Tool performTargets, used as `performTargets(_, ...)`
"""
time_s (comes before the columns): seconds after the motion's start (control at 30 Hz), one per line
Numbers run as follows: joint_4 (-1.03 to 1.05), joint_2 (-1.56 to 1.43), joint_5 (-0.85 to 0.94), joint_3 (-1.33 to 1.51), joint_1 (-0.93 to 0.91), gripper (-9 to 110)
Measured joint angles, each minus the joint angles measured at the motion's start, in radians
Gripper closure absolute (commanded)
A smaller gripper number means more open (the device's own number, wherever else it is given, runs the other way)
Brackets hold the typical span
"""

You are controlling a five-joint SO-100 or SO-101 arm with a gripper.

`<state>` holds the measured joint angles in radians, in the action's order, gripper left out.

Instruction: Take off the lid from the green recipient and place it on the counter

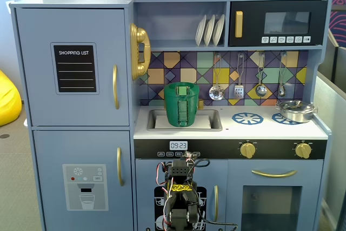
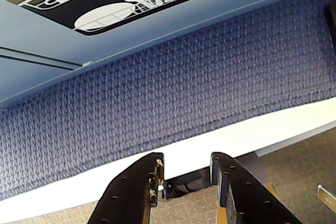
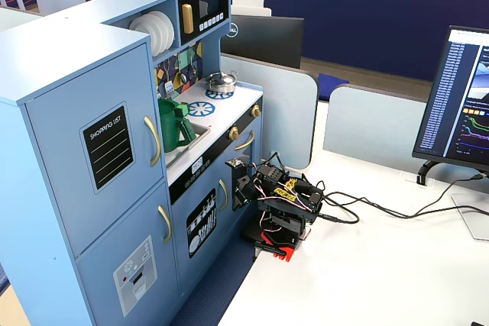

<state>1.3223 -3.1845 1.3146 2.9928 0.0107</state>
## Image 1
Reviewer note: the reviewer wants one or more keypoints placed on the green ribbed container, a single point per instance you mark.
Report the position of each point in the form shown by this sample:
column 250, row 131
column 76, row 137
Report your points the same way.
column 193, row 109

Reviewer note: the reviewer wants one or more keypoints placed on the gold toy telephone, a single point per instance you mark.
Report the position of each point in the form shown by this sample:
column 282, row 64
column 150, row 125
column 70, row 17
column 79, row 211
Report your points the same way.
column 139, row 35

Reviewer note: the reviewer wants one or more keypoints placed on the tall blue fridge door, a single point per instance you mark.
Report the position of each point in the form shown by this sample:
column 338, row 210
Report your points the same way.
column 35, row 106

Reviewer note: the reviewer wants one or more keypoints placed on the white plate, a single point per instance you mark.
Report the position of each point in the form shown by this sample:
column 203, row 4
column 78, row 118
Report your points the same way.
column 218, row 29
column 209, row 30
column 200, row 32

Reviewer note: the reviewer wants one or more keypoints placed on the blue freezer door with dispenser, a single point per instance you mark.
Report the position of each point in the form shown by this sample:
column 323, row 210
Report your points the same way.
column 48, row 147

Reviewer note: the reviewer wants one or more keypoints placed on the gold stove knob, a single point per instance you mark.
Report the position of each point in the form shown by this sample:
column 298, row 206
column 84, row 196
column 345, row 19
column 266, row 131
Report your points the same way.
column 247, row 150
column 303, row 150

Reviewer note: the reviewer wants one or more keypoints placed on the metal ladle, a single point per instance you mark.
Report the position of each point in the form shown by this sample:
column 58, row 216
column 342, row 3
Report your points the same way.
column 261, row 90

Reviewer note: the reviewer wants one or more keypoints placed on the black toy microwave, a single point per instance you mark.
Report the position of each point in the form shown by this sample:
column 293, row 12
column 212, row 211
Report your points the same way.
column 251, row 25

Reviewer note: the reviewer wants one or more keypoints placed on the metal slotted spatula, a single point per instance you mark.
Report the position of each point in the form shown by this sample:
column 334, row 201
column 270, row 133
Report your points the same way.
column 238, row 92

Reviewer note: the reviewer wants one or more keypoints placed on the blue oven door with window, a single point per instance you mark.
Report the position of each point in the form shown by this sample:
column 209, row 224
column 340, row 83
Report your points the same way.
column 235, row 201

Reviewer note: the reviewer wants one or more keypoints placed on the blue dishwasher door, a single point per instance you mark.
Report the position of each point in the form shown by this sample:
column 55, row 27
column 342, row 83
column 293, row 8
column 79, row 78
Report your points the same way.
column 143, row 187

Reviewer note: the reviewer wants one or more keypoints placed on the black shopping list board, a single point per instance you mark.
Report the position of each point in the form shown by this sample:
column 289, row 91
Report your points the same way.
column 74, row 76

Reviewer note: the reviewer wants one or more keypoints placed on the grey toy sink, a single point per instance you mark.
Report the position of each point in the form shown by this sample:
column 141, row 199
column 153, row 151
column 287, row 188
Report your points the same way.
column 216, row 122

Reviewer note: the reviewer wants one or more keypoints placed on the gold faucet knob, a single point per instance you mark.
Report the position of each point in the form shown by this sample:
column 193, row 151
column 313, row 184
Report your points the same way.
column 201, row 104

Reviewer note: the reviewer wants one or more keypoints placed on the steel pot lid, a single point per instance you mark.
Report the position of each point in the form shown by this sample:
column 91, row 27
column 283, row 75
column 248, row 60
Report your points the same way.
column 294, row 105

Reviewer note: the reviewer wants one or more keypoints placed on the grey office partition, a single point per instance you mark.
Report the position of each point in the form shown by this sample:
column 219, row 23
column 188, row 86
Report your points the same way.
column 332, row 133

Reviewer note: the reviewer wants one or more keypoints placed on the metal skimmer spoon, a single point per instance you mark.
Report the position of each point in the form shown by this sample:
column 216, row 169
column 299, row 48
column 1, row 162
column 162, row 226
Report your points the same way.
column 216, row 94

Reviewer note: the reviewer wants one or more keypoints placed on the yellow bean bag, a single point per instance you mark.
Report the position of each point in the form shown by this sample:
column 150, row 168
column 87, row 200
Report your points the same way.
column 8, row 101

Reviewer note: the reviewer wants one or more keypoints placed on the small metal spoon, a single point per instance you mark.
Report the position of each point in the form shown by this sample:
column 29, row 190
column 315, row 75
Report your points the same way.
column 281, row 90

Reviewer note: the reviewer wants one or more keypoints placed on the steel cooking pot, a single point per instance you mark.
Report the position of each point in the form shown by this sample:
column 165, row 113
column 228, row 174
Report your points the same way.
column 296, row 116

